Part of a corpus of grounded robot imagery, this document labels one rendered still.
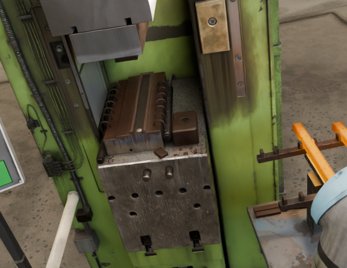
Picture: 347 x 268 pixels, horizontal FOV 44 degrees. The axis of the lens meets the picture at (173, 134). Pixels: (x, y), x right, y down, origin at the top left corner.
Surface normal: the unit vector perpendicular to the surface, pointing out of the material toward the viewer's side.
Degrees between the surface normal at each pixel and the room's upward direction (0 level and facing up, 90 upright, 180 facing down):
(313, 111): 0
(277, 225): 0
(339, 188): 38
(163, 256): 90
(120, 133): 0
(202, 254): 90
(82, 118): 90
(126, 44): 90
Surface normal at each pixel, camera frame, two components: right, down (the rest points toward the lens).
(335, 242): -0.95, 0.00
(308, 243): -0.17, -0.80
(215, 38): -0.02, 0.58
